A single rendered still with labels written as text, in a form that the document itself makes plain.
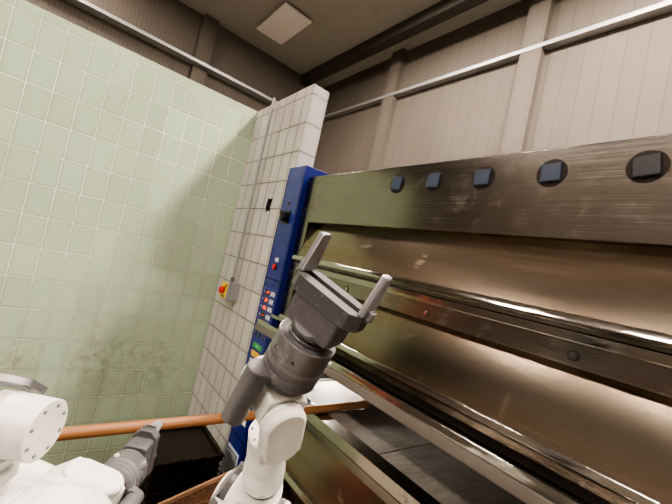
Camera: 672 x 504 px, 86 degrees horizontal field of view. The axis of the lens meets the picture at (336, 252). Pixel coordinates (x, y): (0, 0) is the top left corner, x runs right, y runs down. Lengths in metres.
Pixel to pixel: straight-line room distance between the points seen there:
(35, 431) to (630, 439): 0.89
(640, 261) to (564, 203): 0.18
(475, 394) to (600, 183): 0.54
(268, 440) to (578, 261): 0.71
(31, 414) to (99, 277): 1.79
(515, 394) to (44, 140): 2.19
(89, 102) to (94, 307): 1.06
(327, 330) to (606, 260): 0.62
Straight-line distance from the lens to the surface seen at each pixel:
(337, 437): 1.34
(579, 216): 0.92
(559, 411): 0.91
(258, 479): 0.70
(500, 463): 0.82
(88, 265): 2.28
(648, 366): 0.86
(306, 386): 0.53
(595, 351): 0.88
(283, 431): 0.56
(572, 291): 0.89
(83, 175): 2.26
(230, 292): 2.08
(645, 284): 0.88
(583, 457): 0.89
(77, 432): 1.16
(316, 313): 0.48
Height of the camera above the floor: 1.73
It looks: 2 degrees up
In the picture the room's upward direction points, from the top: 12 degrees clockwise
